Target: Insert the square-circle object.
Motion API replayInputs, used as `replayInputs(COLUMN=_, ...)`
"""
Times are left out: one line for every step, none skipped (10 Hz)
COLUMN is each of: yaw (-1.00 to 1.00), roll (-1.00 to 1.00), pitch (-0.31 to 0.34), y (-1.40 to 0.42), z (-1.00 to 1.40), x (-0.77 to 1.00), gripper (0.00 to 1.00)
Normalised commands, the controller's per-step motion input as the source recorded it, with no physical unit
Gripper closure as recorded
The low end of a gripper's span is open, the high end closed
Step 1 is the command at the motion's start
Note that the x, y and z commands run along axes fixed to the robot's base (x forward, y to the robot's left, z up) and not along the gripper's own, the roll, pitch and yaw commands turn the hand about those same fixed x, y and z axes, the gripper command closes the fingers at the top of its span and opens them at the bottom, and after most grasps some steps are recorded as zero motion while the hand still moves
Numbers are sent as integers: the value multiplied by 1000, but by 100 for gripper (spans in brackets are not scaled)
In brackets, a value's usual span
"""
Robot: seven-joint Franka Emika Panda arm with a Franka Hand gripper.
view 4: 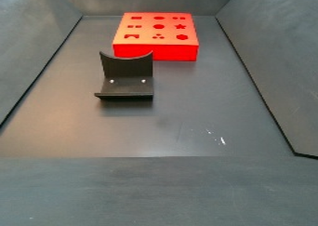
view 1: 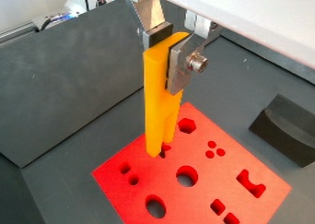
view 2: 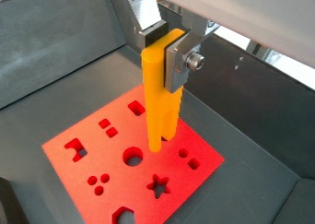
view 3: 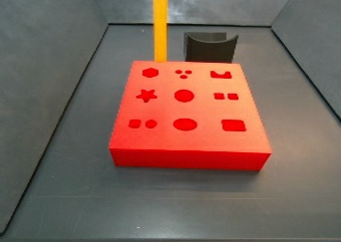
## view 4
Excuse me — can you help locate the black curved holder stand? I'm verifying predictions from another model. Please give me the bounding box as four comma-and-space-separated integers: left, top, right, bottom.
95, 52, 154, 100

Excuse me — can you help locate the red shape-sorter block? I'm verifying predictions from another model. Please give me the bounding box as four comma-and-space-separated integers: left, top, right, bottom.
113, 12, 200, 61

